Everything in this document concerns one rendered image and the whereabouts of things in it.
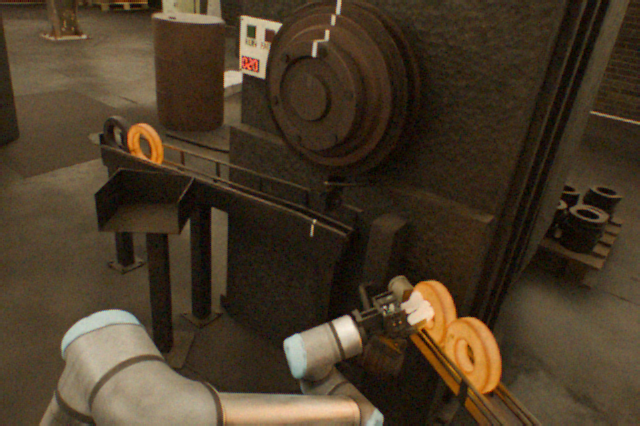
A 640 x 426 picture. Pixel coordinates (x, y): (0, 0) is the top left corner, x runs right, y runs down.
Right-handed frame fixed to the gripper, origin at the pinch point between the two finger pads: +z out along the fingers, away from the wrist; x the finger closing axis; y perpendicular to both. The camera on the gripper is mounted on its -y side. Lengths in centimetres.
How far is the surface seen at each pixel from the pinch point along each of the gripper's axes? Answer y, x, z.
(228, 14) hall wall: -77, 945, 79
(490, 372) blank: 2.6, -22.9, -0.2
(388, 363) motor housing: -19.3, 4.9, -12.1
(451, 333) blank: 1.5, -9.9, -1.2
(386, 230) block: 6.9, 25.7, 0.4
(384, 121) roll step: 36.7, 29.8, 5.5
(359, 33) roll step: 57, 39, 5
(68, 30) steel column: -7, 735, -176
